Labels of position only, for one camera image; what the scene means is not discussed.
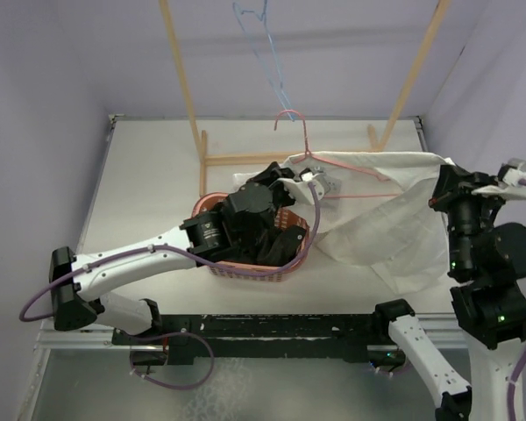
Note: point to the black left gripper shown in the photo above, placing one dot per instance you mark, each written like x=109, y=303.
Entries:
x=273, y=176

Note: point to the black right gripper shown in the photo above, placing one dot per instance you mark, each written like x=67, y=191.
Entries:
x=455, y=183

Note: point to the dark pinstriped shirt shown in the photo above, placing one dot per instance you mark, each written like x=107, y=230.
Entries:
x=274, y=247

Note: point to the red wire hanger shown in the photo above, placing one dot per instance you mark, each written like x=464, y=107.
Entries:
x=305, y=192

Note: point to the white shirt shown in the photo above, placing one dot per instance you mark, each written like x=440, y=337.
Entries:
x=400, y=238

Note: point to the blue wire hanger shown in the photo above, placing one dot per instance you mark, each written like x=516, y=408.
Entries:
x=254, y=26

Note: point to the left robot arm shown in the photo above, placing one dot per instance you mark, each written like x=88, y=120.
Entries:
x=239, y=229

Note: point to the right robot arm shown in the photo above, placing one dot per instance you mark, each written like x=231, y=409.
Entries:
x=487, y=261

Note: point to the pink plastic basket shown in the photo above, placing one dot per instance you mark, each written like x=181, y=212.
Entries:
x=284, y=219

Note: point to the wooden clothes rack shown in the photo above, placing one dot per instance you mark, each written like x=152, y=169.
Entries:
x=376, y=142

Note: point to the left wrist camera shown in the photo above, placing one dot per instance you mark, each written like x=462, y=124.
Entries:
x=325, y=185

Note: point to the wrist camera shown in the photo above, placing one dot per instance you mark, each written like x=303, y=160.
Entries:
x=511, y=182
x=325, y=185

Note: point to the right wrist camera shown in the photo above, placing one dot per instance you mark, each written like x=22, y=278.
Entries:
x=511, y=182

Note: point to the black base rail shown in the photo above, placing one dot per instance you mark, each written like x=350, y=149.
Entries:
x=181, y=339

